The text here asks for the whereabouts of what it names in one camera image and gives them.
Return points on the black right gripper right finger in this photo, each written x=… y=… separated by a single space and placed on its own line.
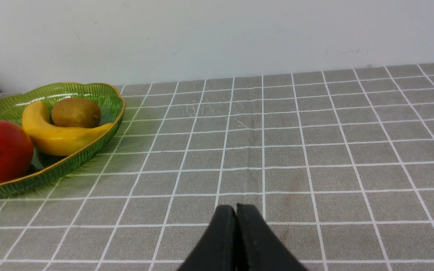
x=258 y=248

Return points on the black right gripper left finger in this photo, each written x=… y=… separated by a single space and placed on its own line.
x=215 y=249

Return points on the grey checkered tablecloth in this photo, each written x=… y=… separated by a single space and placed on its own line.
x=339 y=163

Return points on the green glass leaf plate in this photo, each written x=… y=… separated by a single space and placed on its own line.
x=47 y=169

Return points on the yellow banana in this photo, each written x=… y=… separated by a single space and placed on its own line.
x=53 y=140

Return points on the brown kiwi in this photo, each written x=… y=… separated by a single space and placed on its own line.
x=76 y=112

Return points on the red apple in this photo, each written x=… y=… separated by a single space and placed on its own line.
x=16 y=151

